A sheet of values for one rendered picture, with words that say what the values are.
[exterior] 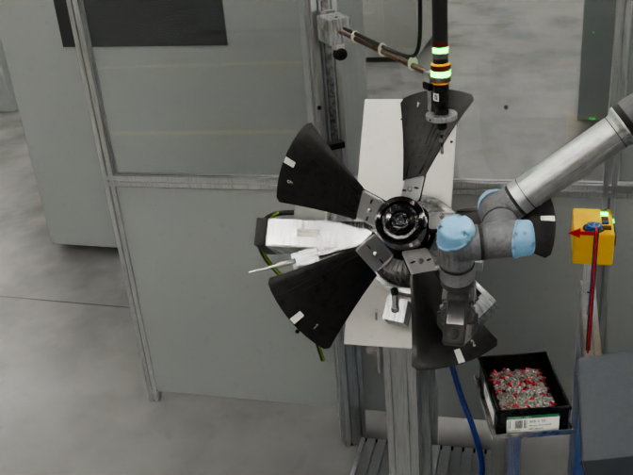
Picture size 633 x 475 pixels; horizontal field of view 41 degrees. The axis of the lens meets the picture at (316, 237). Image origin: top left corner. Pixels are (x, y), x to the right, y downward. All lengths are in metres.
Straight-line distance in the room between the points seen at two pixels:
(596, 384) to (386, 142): 1.13
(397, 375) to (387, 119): 0.71
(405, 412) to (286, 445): 0.88
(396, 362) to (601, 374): 1.00
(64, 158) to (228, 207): 1.87
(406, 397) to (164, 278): 1.19
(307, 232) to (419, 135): 0.39
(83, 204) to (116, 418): 1.59
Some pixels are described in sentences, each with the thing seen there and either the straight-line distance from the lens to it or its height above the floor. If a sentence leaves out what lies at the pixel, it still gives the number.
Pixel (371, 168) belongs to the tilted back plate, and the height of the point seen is 1.21.
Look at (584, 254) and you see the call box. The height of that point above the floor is 1.01.
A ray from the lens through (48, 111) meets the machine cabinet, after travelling 4.63.
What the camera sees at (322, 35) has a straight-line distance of 2.44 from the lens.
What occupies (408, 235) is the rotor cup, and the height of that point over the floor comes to 1.19.
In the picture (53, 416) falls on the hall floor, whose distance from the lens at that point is 3.65.
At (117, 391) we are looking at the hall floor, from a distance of 3.68.
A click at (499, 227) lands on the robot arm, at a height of 1.31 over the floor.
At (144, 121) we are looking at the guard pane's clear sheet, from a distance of 2.98.
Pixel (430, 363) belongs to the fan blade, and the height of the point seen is 0.96.
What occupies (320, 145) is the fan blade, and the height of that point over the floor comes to 1.36.
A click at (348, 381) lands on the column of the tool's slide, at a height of 0.29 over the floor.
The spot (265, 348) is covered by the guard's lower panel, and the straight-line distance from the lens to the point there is 3.23.
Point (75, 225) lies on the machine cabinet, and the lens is 4.85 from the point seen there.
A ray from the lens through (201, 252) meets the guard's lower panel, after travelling 3.09.
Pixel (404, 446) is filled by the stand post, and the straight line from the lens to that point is 2.53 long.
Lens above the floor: 2.07
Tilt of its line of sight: 26 degrees down
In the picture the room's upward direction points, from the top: 5 degrees counter-clockwise
